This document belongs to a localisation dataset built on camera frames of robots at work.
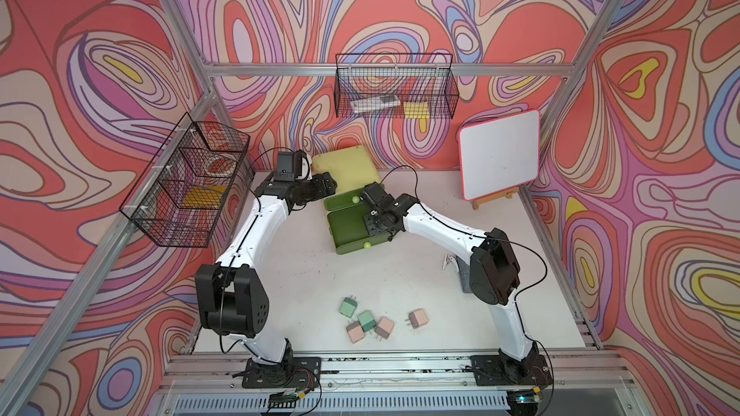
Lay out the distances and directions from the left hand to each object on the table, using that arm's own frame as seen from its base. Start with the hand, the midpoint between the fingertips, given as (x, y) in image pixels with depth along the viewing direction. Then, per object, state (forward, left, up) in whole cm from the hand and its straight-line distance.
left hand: (328, 186), depth 86 cm
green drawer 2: (-9, -6, -12) cm, 16 cm away
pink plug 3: (-32, -26, -21) cm, 46 cm away
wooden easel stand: (+13, -65, -17) cm, 68 cm away
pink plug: (-36, -9, -21) cm, 43 cm away
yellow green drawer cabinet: (+8, -6, 0) cm, 10 cm away
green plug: (-29, -6, -21) cm, 36 cm away
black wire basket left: (-11, +38, +7) cm, 40 cm away
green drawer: (-4, -4, -2) cm, 6 cm away
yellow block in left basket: (-12, +28, +9) cm, 32 cm away
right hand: (-6, -15, -13) cm, 21 cm away
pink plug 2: (-35, -16, -21) cm, 44 cm away
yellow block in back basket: (+23, -27, +12) cm, 37 cm away
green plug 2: (-33, -12, -21) cm, 41 cm away
